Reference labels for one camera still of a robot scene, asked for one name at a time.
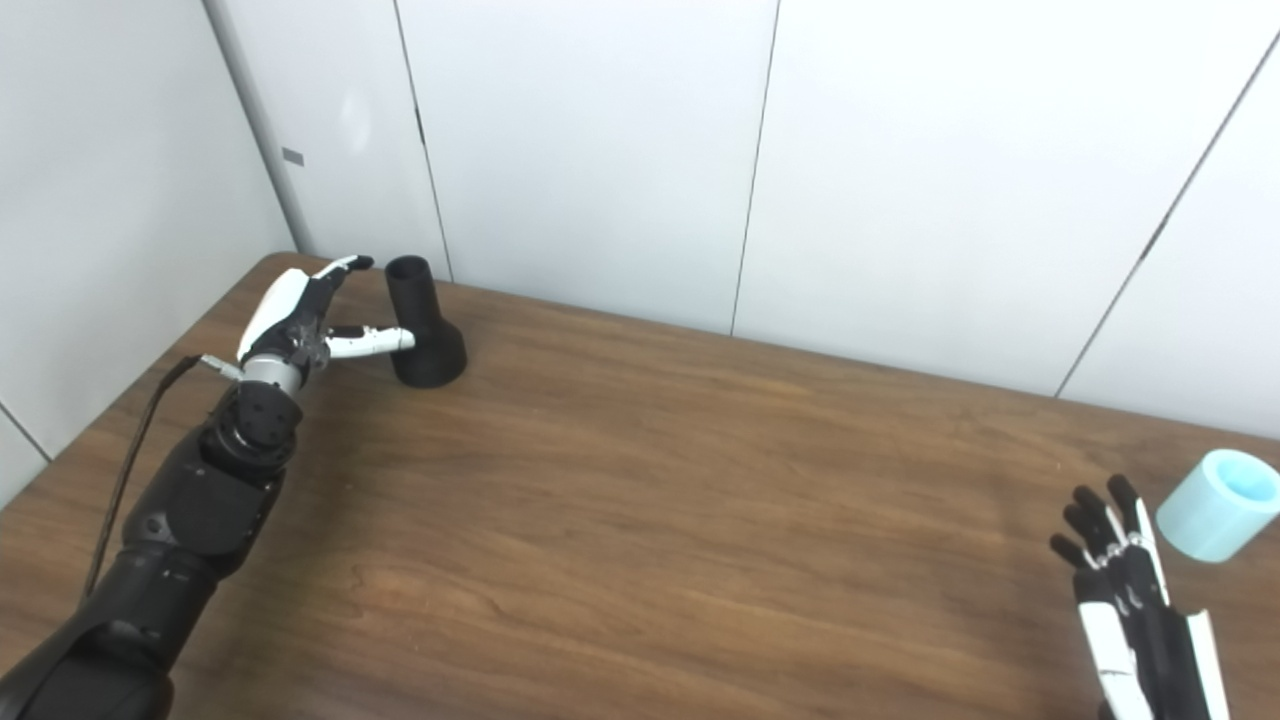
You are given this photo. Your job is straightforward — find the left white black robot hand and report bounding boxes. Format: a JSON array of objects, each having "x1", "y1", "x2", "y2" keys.
[{"x1": 236, "y1": 254, "x2": 416, "y2": 369}]

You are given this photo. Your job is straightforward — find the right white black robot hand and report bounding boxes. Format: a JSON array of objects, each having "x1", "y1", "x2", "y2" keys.
[{"x1": 1049, "y1": 474, "x2": 1233, "y2": 720}]

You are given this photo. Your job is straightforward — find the light-blue short hose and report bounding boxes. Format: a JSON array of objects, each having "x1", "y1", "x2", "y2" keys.
[{"x1": 1156, "y1": 449, "x2": 1280, "y2": 564}]

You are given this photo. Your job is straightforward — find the black funnel-shaped nozzle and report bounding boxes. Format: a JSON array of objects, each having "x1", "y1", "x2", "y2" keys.
[{"x1": 384, "y1": 256, "x2": 469, "y2": 389}]

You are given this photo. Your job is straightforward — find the grey wall corner post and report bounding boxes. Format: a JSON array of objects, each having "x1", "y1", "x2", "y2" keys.
[{"x1": 203, "y1": 0, "x2": 316, "y2": 256}]

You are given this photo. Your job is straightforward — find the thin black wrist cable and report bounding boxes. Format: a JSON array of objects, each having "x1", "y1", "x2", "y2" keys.
[{"x1": 82, "y1": 355, "x2": 244, "y2": 601}]

